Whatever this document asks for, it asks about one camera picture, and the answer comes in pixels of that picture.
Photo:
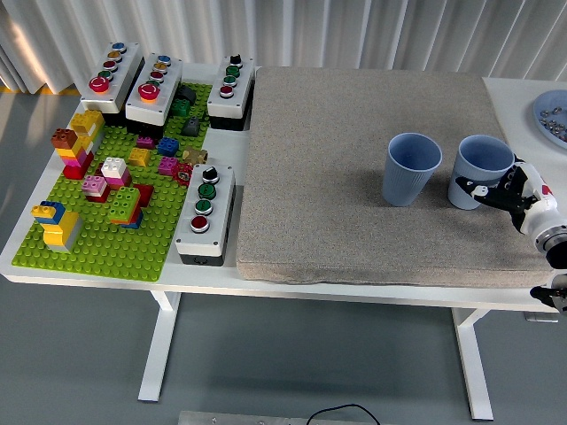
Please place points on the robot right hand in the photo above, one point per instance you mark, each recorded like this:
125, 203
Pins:
514, 195

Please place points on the blue ribbed cup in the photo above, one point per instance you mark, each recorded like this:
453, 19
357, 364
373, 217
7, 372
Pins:
405, 186
483, 157

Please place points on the blue plate with nuts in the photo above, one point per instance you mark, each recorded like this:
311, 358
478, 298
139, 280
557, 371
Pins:
549, 104

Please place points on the white table leg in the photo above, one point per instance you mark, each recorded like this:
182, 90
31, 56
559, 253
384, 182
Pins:
471, 363
159, 345

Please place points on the four-button control box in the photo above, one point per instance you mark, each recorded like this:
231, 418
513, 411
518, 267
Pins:
221, 208
239, 95

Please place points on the grey sloped toy block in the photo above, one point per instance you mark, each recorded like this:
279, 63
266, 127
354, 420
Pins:
191, 127

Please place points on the white pleated curtain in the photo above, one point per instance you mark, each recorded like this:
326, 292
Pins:
221, 26

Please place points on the dark grey curved block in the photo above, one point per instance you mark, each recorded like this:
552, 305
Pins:
188, 94

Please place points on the dark green toy block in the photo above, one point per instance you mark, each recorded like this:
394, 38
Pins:
180, 107

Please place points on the blue toy block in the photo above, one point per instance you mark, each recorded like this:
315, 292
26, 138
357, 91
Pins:
168, 146

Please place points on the grey metal plate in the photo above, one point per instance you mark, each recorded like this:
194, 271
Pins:
243, 418

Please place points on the red toy block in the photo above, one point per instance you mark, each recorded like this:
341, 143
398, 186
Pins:
145, 192

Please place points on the small magenta toy block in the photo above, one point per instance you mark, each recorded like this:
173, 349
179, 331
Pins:
145, 142

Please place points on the yellow toy block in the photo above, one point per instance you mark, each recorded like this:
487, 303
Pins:
139, 156

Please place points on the five-button control box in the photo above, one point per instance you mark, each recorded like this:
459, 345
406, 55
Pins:
146, 110
128, 66

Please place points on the green orange blue block stack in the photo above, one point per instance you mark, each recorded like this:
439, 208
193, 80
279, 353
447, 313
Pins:
124, 201

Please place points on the green studded baseplate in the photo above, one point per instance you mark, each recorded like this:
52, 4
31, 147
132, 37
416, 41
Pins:
111, 252

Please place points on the pink white red block stack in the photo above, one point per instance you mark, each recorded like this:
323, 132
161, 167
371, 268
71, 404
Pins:
94, 183

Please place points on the yellow white block stack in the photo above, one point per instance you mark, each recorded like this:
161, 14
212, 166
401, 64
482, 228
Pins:
86, 120

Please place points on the brown yellow red block tower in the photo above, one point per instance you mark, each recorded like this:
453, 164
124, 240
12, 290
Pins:
75, 166

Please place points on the blue yellow grey block stack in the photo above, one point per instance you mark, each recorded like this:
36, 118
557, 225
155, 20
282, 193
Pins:
62, 230

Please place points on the grey bracket under table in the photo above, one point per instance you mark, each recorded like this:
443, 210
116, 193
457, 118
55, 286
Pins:
540, 317

